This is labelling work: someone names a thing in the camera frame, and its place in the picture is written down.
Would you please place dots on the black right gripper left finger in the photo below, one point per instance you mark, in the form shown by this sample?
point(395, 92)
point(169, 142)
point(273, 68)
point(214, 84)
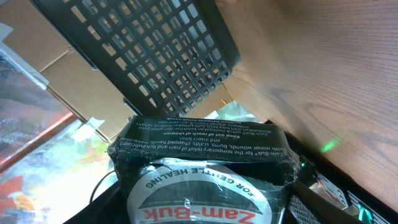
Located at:
point(108, 208)

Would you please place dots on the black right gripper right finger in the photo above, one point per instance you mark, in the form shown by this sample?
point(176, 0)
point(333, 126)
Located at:
point(305, 206)

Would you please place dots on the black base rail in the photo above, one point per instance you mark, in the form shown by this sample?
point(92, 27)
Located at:
point(337, 188)

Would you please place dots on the dark grey mesh plastic basket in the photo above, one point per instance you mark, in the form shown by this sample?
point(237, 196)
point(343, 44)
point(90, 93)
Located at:
point(164, 56)

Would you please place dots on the brown cardboard box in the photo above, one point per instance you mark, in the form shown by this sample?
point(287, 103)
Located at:
point(53, 64)

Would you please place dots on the dark green round-logo packet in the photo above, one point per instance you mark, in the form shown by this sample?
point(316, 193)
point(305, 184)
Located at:
point(187, 170)

